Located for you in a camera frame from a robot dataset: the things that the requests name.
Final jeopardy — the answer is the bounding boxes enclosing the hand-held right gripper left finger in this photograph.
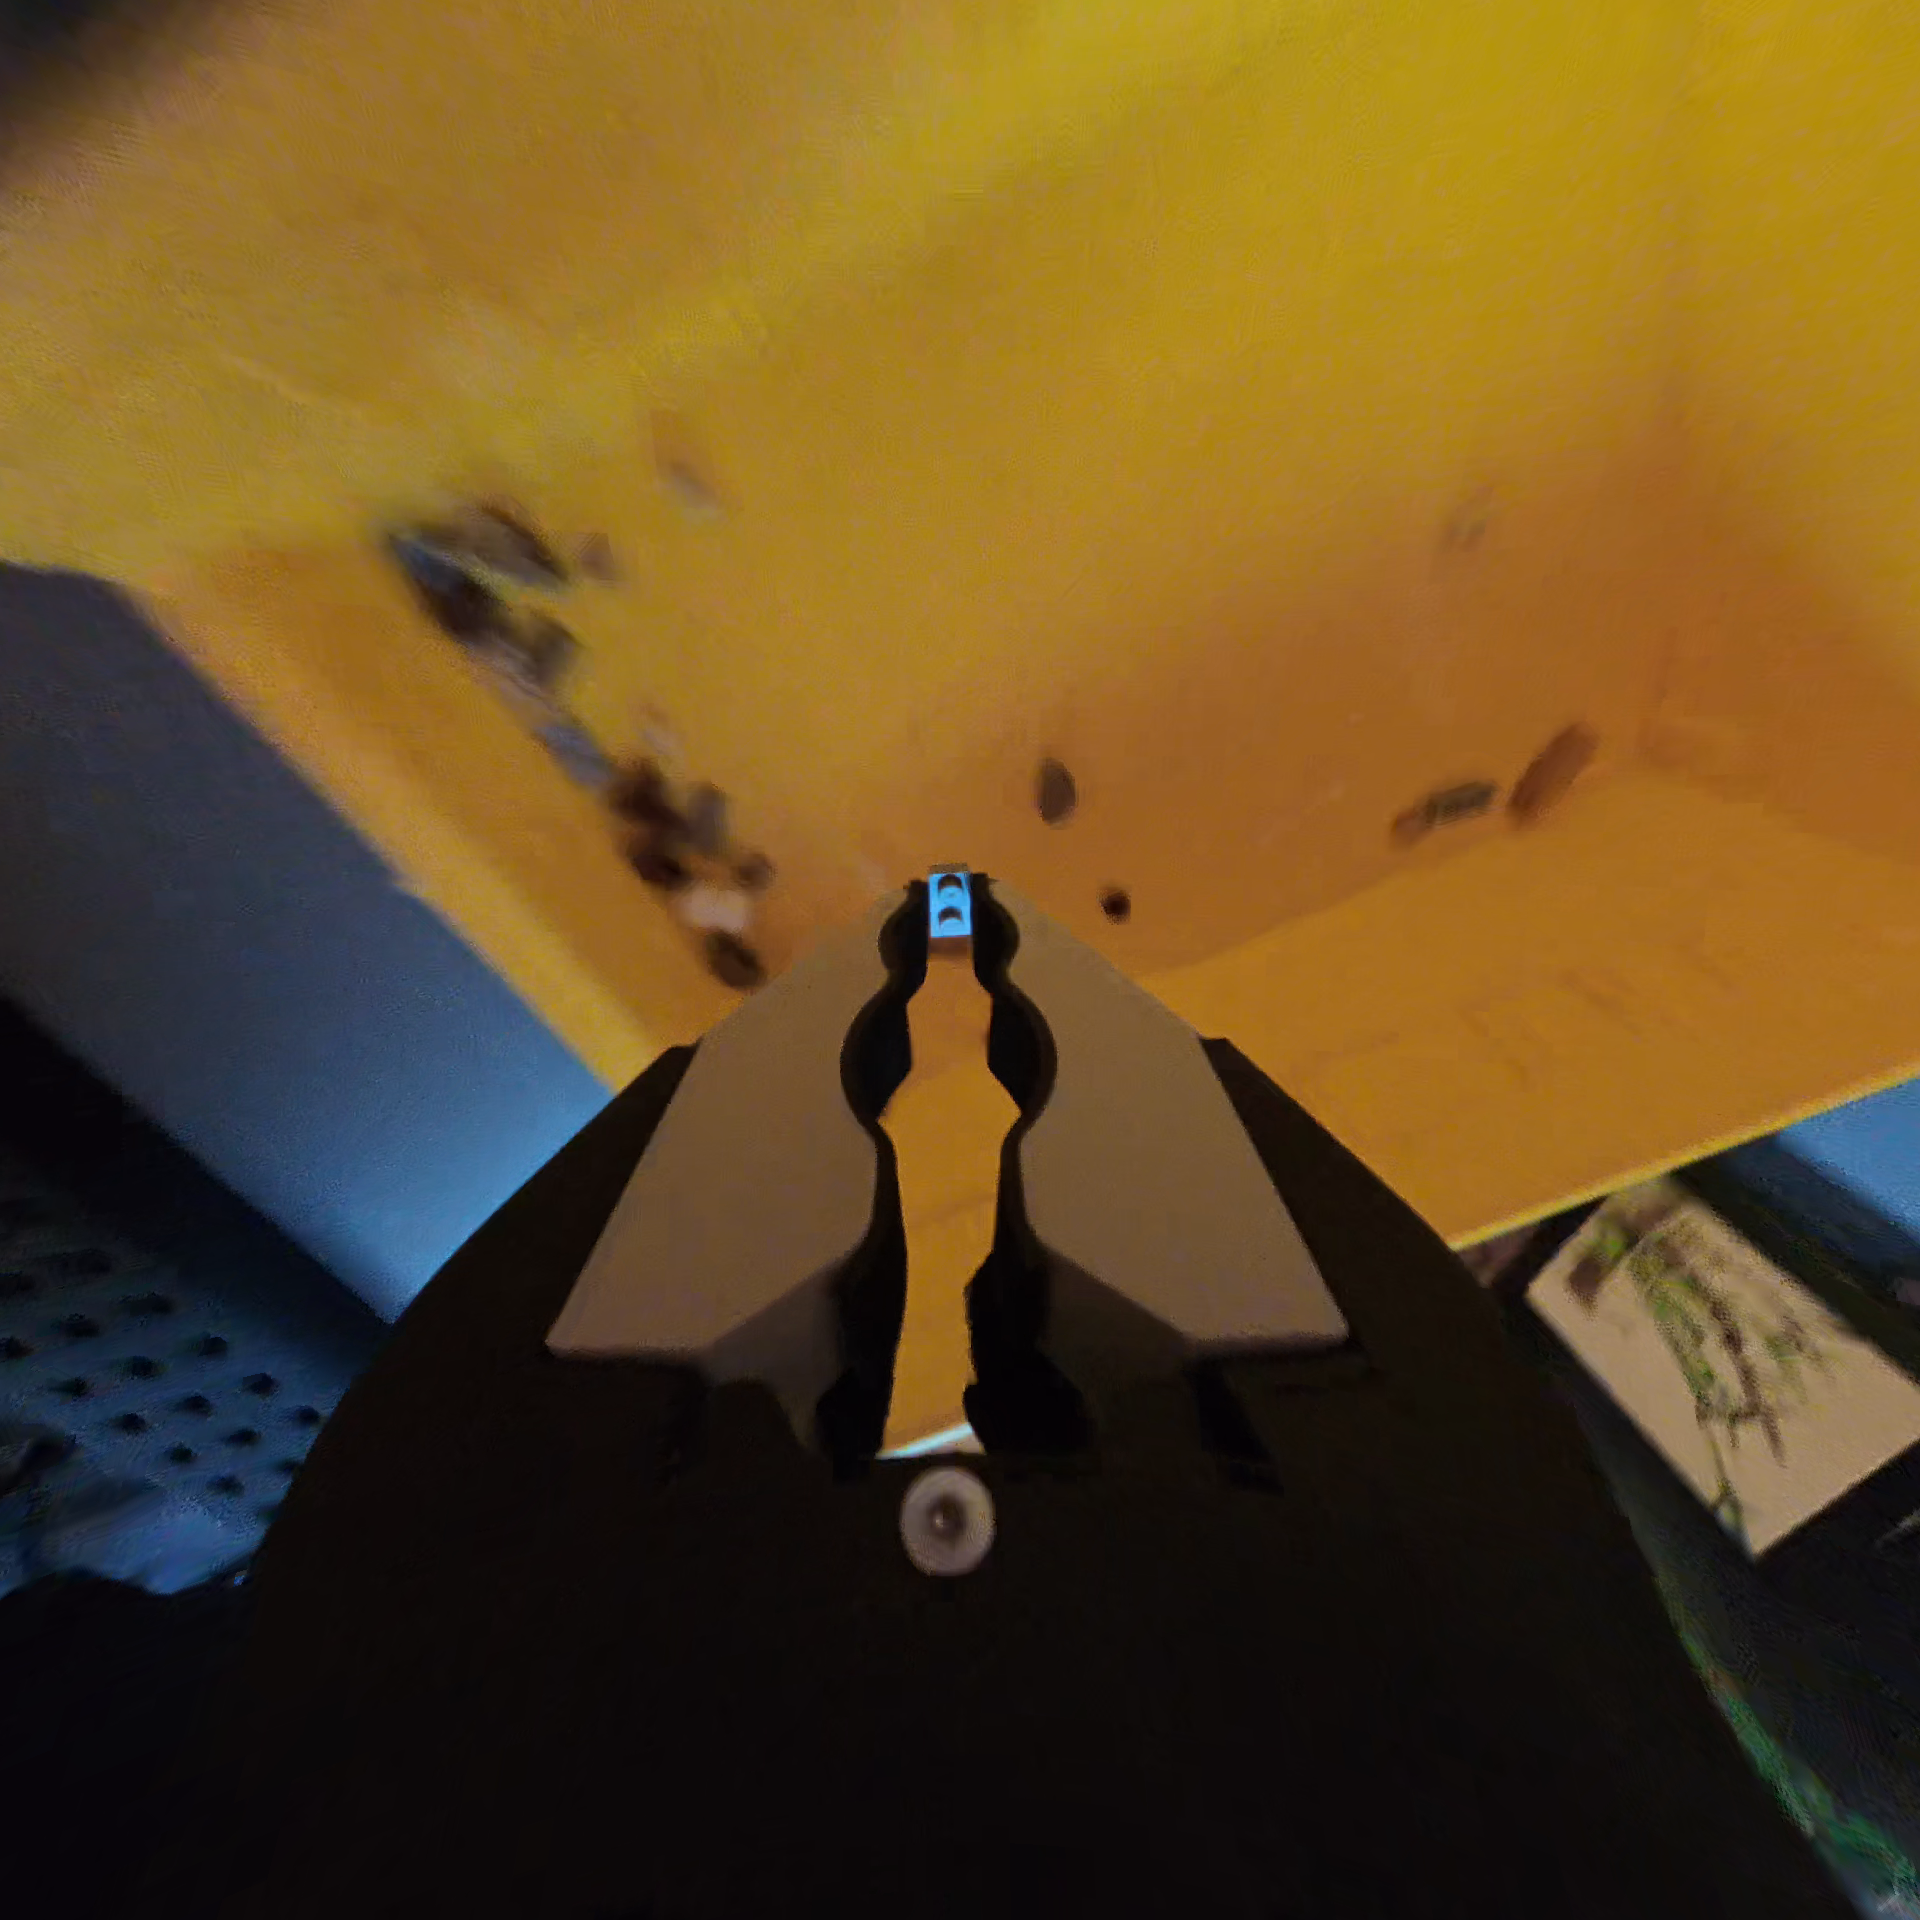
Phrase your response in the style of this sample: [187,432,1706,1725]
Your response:
[544,883,932,1457]

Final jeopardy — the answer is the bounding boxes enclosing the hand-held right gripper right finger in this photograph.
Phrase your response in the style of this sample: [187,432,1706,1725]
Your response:
[968,877,1349,1457]

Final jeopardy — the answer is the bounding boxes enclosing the small toy bricks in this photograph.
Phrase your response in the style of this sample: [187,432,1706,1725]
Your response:
[382,449,1598,992]

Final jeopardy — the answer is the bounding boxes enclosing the yellow plastic bin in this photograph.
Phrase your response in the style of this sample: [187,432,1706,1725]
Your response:
[0,0,1920,1451]

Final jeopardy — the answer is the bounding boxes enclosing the grey desk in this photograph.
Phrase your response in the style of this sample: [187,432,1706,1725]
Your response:
[0,564,1920,1322]

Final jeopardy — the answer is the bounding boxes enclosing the black toy set box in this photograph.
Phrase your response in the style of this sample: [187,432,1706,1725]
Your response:
[1475,1170,1920,1909]

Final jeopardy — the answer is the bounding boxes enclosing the black perforated chair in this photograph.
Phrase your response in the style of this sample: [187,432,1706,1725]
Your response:
[0,1006,391,1599]

